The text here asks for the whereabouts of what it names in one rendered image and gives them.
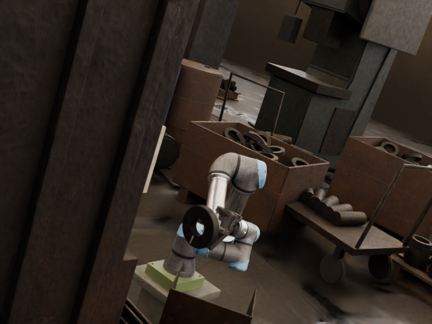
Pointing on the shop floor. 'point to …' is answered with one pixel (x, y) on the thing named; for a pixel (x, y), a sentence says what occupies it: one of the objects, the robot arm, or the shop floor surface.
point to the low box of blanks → (201, 164)
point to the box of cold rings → (420, 199)
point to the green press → (339, 70)
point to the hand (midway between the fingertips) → (202, 222)
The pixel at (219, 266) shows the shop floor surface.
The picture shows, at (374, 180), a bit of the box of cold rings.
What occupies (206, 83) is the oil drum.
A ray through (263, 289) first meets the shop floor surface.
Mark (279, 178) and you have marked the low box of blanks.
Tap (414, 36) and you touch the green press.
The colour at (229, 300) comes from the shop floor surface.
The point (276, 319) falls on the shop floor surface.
